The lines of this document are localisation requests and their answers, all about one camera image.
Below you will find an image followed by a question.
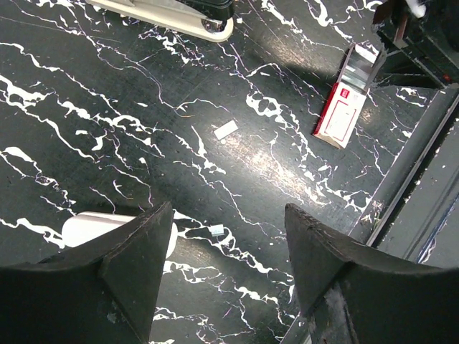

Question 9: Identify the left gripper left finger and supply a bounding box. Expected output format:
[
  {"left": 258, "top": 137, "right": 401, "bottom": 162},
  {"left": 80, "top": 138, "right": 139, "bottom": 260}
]
[{"left": 1, "top": 202, "right": 173, "bottom": 343}]

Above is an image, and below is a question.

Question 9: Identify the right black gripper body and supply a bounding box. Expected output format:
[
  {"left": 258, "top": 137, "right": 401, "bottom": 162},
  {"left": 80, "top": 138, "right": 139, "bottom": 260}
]
[{"left": 372, "top": 1, "right": 458, "bottom": 88}]

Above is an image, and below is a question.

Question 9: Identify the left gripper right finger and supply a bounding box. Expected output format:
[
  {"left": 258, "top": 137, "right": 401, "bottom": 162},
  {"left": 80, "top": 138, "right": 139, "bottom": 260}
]
[{"left": 284, "top": 204, "right": 458, "bottom": 343}]

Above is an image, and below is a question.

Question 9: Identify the white staple remover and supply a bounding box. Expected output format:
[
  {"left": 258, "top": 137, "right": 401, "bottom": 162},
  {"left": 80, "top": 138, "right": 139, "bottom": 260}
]
[{"left": 51, "top": 206, "right": 178, "bottom": 278}]

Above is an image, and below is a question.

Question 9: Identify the red white staple box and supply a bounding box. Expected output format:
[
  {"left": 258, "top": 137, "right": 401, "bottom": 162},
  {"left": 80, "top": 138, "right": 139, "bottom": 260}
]
[{"left": 313, "top": 44, "right": 377, "bottom": 149}]

